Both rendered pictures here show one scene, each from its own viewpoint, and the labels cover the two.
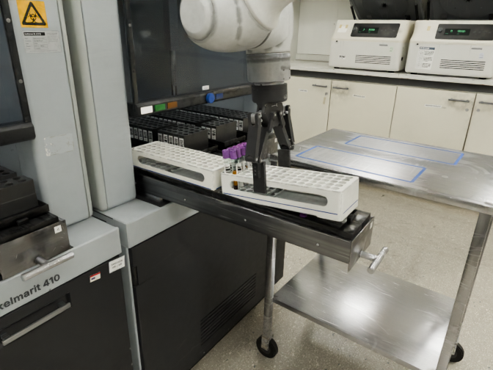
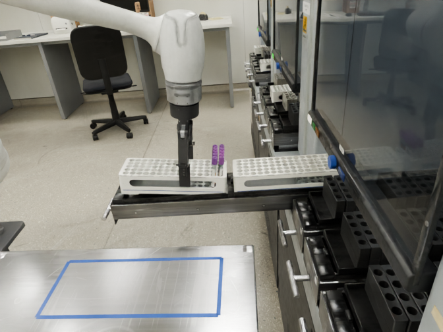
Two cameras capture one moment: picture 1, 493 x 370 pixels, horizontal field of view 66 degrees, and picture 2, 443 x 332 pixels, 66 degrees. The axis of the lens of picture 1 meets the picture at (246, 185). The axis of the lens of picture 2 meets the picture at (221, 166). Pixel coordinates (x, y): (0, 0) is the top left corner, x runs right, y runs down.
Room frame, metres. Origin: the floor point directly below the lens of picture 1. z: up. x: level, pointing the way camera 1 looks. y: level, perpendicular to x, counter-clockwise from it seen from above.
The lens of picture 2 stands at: (1.58, -0.42, 1.35)
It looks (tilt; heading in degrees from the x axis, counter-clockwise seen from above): 30 degrees down; 149
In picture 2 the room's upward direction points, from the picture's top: 5 degrees counter-clockwise
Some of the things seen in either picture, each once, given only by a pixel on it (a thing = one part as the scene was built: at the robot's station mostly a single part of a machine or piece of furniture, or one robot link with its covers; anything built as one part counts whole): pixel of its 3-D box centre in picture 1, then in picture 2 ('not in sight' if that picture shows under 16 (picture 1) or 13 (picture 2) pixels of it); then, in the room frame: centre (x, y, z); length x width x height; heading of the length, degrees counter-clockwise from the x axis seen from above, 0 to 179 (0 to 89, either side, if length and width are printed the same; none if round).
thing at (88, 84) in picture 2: not in sight; (108, 80); (-1.81, 0.46, 0.52); 0.64 x 0.60 x 1.05; 166
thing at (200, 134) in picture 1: (194, 141); (333, 197); (1.14, 0.16, 0.85); 0.12 x 0.02 x 0.06; 146
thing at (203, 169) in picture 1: (182, 165); (285, 174); (0.96, 0.17, 0.83); 0.30 x 0.10 x 0.06; 56
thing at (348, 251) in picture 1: (236, 200); (223, 193); (0.86, 0.02, 0.78); 0.73 x 0.14 x 0.09; 56
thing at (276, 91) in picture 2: not in sight; (302, 93); (0.49, 0.73, 0.83); 0.30 x 0.10 x 0.06; 56
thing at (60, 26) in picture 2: not in sight; (62, 24); (-2.75, 0.36, 0.99); 0.29 x 0.20 x 0.17; 154
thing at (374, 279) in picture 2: (249, 123); (383, 302); (1.39, -0.01, 0.85); 0.12 x 0.02 x 0.06; 145
